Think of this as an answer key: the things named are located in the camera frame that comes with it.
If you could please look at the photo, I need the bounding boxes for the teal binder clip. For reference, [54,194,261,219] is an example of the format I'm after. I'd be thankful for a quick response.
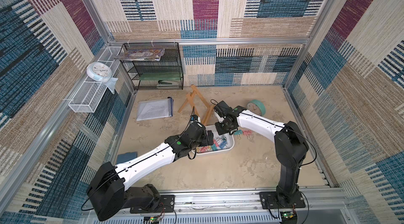
[234,130,244,139]

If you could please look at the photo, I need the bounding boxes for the white plastic storage box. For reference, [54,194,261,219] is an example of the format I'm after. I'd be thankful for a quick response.
[196,125,235,156]

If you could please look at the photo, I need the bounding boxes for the pink binder clip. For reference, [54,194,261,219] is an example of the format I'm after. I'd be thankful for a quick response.
[243,130,253,139]

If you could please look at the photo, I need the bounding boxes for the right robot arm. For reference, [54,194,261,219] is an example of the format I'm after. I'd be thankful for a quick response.
[211,100,309,209]

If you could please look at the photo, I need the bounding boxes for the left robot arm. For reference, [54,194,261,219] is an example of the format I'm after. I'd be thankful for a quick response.
[87,121,214,221]

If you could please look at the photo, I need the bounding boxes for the green round alarm clock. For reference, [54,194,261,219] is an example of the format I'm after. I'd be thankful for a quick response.
[246,99,266,116]

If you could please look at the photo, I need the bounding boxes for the wooden easel stand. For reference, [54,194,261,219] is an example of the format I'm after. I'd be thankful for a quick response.
[178,85,214,126]

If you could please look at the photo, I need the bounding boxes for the black stapler on shelf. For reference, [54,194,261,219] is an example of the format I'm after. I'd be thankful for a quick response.
[158,80,179,86]

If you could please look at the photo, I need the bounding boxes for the blue cloth pad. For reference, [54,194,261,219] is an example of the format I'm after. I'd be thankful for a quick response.
[116,152,138,164]

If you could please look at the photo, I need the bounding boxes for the black mesh shelf rack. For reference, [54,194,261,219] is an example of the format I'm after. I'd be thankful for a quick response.
[120,42,184,91]

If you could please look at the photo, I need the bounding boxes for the magazine on shelf top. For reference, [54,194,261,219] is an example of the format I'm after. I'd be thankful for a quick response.
[114,49,165,61]

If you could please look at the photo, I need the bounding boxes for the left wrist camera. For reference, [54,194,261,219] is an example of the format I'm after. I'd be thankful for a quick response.
[189,114,201,123]

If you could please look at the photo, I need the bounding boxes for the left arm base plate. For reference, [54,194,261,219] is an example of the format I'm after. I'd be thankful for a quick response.
[129,194,175,214]

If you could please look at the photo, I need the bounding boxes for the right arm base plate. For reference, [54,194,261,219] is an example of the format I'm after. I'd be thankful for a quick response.
[259,191,306,210]

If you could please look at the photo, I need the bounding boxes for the white round wall clock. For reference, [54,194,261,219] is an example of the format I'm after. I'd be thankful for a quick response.
[86,62,112,83]

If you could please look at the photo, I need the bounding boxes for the white wire mesh basket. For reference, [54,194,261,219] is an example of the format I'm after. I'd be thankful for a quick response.
[68,47,121,113]

